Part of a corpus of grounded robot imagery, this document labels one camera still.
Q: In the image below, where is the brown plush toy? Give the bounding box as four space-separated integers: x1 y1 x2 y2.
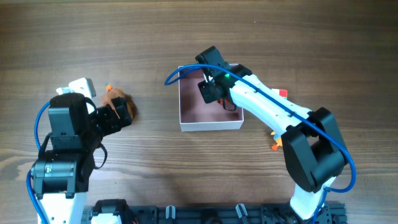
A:
101 85 135 118

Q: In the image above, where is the red toy truck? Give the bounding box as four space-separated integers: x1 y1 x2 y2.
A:
218 99 229 105

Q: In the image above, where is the yellow toy duck blue hat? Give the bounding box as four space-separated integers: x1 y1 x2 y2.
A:
271 131 282 151

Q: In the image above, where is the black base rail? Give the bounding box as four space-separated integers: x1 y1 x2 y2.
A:
81 198 348 224

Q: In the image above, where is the blue left cable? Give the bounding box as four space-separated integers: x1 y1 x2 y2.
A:
25 101 52 224

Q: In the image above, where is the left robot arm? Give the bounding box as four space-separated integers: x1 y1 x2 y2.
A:
26 93 132 223

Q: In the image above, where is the blue right cable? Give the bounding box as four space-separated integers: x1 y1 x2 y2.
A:
164 63 358 224

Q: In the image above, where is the blue cable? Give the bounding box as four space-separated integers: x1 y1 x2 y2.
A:
25 101 52 224
164 63 358 224

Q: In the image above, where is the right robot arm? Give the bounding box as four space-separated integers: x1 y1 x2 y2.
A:
195 46 348 222

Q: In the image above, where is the white box pink interior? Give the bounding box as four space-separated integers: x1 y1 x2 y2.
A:
178 70 244 132

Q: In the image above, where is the small colourful puzzle cube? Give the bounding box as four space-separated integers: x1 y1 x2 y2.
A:
272 88 288 99

